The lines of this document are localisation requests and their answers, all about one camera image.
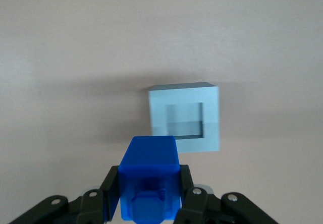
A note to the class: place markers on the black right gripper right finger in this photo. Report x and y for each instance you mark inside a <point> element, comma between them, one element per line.
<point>199,209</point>

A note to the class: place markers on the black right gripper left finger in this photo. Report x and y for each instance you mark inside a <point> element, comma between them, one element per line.
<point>88,209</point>

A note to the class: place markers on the blue square plastic part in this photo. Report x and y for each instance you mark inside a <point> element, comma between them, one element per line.
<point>149,153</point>

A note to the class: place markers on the gray square hollow base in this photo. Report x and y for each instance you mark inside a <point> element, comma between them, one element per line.
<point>209,108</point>

